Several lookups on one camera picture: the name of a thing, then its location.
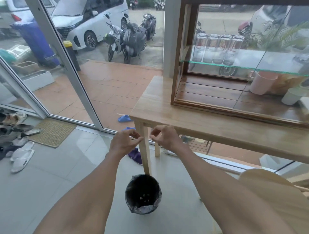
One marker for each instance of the blue sandal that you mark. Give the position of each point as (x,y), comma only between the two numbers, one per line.
(125,118)

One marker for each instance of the beige planter box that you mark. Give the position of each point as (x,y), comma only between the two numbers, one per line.
(25,67)

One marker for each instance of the blue wheelie bin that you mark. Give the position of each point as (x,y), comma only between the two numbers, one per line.
(36,41)

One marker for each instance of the round wooden stool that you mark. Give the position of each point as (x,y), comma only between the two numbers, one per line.
(272,192)

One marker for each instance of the white door frame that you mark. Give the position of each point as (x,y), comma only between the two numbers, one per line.
(72,72)

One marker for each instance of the person's right hand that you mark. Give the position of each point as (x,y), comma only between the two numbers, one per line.
(169,138)

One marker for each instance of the glass cabinet shelf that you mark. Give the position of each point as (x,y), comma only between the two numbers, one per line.
(253,67)

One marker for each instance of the small wooden slatted rack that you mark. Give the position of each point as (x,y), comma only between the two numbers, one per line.
(196,144)

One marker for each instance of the person's left thumb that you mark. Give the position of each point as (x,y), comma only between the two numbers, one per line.
(137,141)

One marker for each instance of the woven straw doormat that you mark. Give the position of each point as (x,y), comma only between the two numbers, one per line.
(53,132)

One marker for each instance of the white cup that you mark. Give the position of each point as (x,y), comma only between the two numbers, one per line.
(291,96)

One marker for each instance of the person's right forearm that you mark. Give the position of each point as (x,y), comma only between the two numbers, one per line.
(217,188)

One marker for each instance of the red motorcycle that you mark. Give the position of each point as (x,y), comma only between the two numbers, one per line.
(245,27)

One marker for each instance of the white van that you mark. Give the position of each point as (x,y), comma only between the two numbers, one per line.
(96,21)

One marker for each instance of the green palm plant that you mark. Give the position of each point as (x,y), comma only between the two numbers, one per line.
(282,36)

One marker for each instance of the white planter box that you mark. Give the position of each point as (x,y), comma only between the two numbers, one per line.
(38,80)

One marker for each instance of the person's left forearm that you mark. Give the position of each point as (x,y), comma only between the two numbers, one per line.
(84,192)

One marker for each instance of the light wooden table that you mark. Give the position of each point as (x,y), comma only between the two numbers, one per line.
(205,125)

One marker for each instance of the white car with red taillight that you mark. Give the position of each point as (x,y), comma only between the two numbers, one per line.
(17,14)

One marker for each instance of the pile of assorted shoes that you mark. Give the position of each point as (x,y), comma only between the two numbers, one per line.
(14,130)

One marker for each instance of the wooden glass display cabinet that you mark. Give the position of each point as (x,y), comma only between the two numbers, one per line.
(183,60)

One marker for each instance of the pink plastic cup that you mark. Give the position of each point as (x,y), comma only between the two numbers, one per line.
(262,83)

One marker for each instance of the grey scooter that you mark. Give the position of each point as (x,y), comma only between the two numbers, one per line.
(134,39)

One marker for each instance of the white slipper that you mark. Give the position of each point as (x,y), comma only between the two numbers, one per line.
(23,162)
(23,150)

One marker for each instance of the person's right thumb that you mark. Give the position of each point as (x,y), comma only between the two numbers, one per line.
(155,140)

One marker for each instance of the person's left hand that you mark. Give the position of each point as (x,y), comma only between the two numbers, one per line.
(122,143)

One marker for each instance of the dark scooter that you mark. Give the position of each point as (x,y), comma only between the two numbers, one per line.
(149,25)

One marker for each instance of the trash bin with black bag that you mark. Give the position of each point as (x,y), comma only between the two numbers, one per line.
(143,194)

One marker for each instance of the white and black scooter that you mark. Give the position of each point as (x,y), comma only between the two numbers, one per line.
(113,41)

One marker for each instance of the purple slipper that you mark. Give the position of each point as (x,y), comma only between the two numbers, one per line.
(135,156)

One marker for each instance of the black bollard with yellow top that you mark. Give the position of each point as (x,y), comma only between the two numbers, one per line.
(72,56)

